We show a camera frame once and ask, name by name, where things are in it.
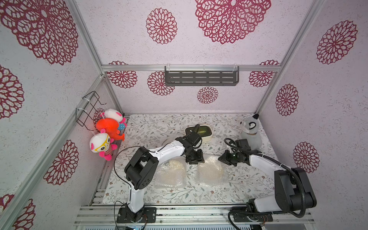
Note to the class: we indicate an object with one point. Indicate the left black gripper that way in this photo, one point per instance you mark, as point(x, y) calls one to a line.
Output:
point(202, 160)

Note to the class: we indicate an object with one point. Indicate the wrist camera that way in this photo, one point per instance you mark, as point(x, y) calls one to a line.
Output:
point(193, 131)
point(242, 145)

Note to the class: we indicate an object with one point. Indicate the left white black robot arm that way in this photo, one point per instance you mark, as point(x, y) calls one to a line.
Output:
point(142, 166)

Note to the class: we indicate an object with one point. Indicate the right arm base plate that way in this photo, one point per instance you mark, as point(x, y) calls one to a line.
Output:
point(239, 215)

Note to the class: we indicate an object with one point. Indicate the bubble wrap sheet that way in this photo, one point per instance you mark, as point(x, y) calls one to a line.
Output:
point(211, 173)

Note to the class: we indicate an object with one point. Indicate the white plush with yellow glasses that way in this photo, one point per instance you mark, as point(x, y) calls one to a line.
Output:
point(102, 144)

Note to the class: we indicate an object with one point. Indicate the red octopus plush toy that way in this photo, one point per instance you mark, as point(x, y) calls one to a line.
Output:
point(110, 126)

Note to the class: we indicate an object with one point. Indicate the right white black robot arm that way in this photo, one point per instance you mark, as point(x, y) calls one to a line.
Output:
point(293, 192)

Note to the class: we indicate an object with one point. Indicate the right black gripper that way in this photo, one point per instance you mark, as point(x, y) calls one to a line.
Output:
point(227, 156)

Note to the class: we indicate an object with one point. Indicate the cream box with dark lid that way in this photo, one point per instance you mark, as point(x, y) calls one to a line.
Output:
point(205, 131)

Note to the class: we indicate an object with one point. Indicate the grey raccoon plush toy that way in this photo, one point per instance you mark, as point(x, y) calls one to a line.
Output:
point(250, 132)

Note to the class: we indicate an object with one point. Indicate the black wire wall basket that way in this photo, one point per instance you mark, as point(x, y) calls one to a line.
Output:
point(84, 116)

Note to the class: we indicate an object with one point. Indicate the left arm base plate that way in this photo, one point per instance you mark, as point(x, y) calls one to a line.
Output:
point(144, 215)

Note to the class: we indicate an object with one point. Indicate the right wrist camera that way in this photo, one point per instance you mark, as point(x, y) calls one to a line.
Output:
point(242, 145)

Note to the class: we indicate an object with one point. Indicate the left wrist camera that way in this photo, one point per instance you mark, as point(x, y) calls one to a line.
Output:
point(193, 131)

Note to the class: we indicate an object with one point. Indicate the grey metal wall shelf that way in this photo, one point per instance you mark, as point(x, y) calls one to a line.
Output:
point(201, 78)

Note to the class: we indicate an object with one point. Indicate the white pink plush top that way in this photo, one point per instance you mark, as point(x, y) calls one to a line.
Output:
point(115, 115)

